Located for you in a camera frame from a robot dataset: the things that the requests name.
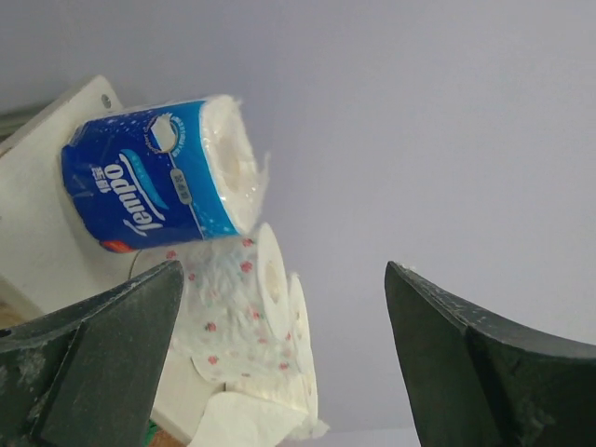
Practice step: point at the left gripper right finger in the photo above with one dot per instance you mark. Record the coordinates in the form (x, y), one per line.
(474, 378)

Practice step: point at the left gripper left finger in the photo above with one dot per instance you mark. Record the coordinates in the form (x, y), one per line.
(87, 374)

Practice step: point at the green roll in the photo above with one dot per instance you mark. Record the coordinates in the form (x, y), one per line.
(155, 436)

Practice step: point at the plain white paper towel roll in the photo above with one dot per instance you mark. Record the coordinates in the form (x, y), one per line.
(232, 419)

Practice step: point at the rose-print roll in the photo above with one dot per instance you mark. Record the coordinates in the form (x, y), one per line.
(298, 391)
(235, 320)

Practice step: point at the blue Tempo roll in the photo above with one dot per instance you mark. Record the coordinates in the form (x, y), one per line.
(162, 175)

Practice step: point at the white two-tier shelf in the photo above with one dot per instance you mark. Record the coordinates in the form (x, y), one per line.
(49, 260)

